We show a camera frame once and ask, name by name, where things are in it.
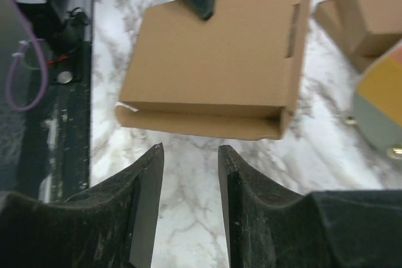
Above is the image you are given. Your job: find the cardboard box under large box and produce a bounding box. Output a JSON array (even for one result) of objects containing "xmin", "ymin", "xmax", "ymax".
[{"xmin": 313, "ymin": 0, "xmax": 378, "ymax": 73}]

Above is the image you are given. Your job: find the round cream drawer cabinet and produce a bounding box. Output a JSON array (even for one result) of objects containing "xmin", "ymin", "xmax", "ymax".
[{"xmin": 352, "ymin": 41, "xmax": 401, "ymax": 163}]

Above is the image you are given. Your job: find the large folded cardboard box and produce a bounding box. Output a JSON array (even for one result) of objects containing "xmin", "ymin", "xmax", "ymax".
[{"xmin": 336, "ymin": 0, "xmax": 401, "ymax": 56}]

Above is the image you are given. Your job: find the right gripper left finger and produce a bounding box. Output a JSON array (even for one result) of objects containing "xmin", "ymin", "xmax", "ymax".
[{"xmin": 1, "ymin": 144, "xmax": 164, "ymax": 267}]

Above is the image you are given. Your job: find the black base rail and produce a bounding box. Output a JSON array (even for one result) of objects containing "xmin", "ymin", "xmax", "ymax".
[{"xmin": 1, "ymin": 42, "xmax": 92, "ymax": 202}]

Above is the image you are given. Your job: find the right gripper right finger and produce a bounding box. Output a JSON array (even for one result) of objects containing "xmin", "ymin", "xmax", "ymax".
[{"xmin": 218, "ymin": 145, "xmax": 401, "ymax": 267}]

